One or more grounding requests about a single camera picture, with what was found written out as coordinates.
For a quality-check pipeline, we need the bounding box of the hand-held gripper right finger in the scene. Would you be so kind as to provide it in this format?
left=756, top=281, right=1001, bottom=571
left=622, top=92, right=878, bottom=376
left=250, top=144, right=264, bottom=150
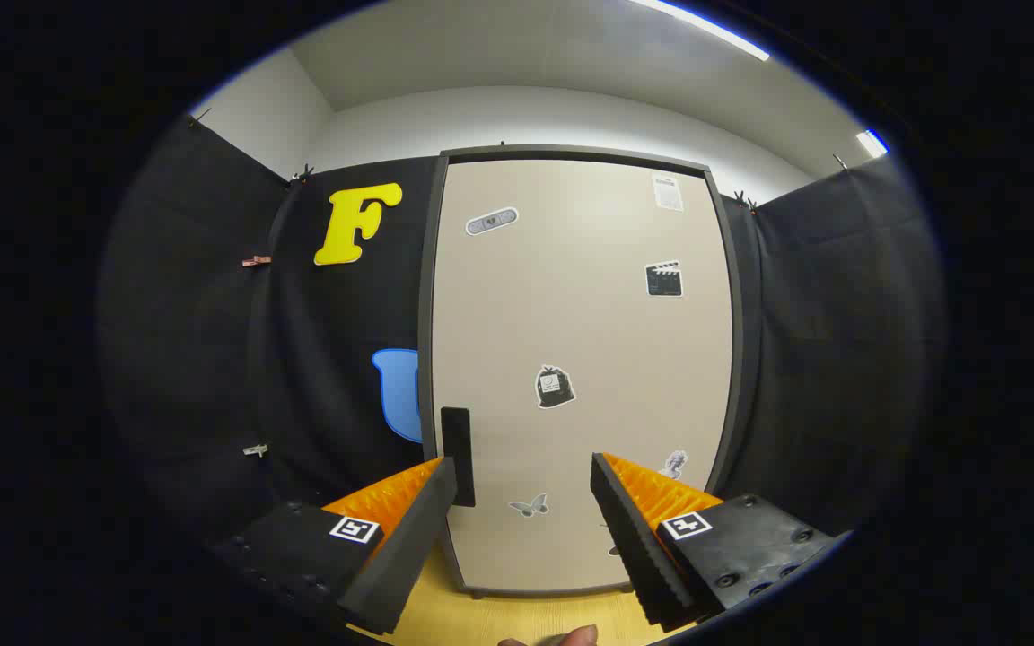
left=591, top=451, right=850, bottom=633

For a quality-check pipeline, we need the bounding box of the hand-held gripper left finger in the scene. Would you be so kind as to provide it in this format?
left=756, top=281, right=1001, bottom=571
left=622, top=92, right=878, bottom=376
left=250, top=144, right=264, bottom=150
left=212, top=456, right=460, bottom=636

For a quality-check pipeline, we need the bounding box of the dark grey shoe cabinet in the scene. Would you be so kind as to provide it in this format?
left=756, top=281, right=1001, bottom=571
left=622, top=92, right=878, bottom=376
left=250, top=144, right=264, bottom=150
left=416, top=145, right=745, bottom=600

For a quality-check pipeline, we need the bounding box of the black backdrop cloth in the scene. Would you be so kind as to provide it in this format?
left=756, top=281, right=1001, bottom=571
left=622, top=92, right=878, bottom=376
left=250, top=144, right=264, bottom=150
left=95, top=117, right=944, bottom=548

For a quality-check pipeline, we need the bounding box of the long ceiling light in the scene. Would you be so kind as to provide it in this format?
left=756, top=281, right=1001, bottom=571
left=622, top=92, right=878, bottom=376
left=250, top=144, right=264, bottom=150
left=634, top=0, right=771, bottom=62

